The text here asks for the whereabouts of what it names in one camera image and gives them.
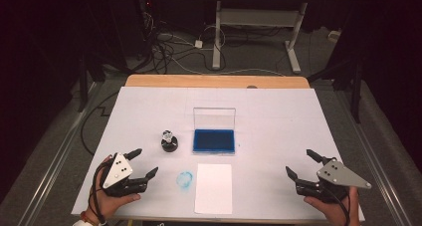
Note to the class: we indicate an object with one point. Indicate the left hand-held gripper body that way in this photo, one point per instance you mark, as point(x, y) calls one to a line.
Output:
point(116, 173)

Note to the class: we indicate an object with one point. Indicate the white desk frame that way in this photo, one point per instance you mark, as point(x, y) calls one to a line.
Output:
point(255, 17)

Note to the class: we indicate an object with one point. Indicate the metal floor rail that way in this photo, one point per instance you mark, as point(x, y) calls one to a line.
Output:
point(59, 153)
point(375, 159)

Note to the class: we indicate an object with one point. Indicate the white paper sheet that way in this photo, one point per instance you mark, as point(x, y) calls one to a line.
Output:
point(214, 189)

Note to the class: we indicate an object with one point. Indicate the blue ink pad clear case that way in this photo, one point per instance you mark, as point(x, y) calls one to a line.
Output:
point(214, 141)

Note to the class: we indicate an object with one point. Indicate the black stand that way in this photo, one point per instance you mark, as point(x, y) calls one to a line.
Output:
point(83, 86)
point(356, 93)

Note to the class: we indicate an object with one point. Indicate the person's right hand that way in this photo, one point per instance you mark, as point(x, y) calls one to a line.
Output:
point(338, 214)

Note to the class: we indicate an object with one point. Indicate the person's left hand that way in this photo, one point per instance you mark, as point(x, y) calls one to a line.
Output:
point(103, 204)

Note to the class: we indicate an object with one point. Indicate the white power adapter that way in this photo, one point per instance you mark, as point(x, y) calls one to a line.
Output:
point(198, 44)

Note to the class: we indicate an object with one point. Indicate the black round stamp cap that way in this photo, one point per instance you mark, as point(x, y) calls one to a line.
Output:
point(169, 148)

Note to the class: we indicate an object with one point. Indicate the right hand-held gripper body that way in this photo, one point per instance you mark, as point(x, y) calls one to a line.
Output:
point(338, 176)

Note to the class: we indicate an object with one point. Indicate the white table cover sheet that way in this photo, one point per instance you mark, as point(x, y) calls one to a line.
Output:
point(265, 129)

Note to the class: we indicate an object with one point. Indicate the white floor socket box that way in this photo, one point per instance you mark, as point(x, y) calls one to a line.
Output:
point(334, 35)

